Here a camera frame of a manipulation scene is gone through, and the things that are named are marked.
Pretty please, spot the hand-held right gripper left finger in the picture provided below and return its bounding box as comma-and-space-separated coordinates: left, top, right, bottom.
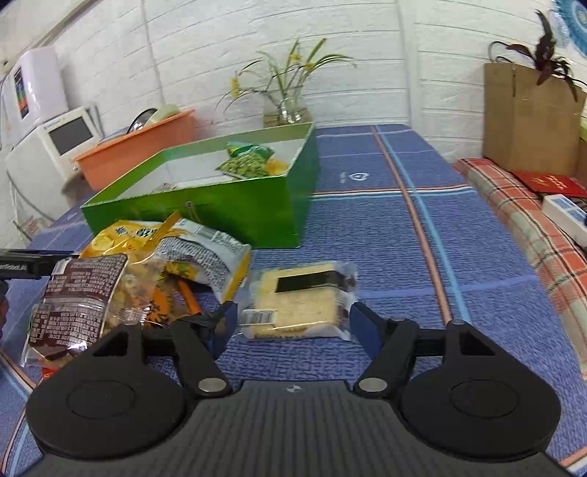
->
89, 300, 239, 399

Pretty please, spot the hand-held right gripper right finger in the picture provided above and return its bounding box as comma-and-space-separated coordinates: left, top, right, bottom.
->
349, 302, 497, 399

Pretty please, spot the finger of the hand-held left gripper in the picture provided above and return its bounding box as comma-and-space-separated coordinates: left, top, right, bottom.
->
0, 249, 81, 277

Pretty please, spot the brown snack packet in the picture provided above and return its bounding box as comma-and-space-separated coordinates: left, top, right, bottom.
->
21, 254, 130, 368

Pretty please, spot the yellow and white snack packet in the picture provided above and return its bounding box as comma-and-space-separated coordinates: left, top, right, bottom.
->
79, 212, 253, 324

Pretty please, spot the clear cracker packet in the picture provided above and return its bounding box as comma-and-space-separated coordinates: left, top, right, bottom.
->
239, 261, 359, 343

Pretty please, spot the green cardboard box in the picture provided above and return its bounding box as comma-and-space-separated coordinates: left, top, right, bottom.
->
80, 121, 321, 250

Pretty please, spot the orange snack packet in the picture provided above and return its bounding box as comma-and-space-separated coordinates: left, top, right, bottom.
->
153, 274, 203, 324

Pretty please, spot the blue plaid tablecloth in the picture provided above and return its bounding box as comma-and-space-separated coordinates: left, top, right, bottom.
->
0, 123, 587, 477

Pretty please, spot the white appliance with screen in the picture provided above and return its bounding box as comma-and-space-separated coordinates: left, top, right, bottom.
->
36, 105, 102, 181

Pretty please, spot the orange plastic basin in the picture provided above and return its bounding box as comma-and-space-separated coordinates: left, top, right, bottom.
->
72, 108, 198, 192

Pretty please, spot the green pea snack packet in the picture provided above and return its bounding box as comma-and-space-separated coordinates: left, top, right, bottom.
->
215, 141, 276, 179

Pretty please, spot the white water purifier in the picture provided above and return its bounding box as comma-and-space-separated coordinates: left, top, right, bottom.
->
1, 47, 70, 141

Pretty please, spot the metal plate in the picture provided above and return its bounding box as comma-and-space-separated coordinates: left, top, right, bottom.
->
125, 108, 159, 135

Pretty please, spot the pale green plate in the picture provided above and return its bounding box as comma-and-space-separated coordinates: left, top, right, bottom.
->
153, 104, 182, 124

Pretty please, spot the orange plaid cloth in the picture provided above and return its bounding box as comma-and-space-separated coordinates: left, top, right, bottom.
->
452, 157, 587, 370

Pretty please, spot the glass vase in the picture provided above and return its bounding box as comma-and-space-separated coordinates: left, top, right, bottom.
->
263, 94, 313, 129

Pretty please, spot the white and blue box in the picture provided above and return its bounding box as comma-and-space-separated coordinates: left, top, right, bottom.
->
541, 193, 587, 232

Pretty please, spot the red booklet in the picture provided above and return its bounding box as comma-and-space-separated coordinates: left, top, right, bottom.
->
510, 169, 587, 194

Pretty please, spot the green plant with yellow flowers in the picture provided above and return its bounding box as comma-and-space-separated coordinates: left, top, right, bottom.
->
215, 38, 358, 121

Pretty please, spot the brown paper bag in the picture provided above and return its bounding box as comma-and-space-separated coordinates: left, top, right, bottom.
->
483, 40, 587, 179

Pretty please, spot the purple leaf plant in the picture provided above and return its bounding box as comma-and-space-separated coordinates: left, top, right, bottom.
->
488, 9, 587, 102

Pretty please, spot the blue round wall decoration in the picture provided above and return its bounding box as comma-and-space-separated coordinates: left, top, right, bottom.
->
548, 0, 587, 52

